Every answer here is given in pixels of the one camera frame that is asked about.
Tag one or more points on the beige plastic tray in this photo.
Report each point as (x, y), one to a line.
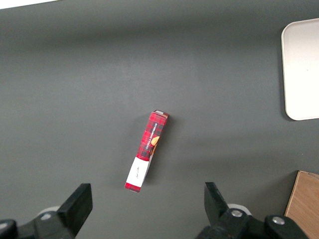
(301, 72)

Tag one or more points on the red plaid shortbread box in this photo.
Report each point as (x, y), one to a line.
(149, 139)

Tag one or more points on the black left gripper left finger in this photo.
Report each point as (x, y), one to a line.
(72, 211)

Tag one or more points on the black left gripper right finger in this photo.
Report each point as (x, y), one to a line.
(219, 214)

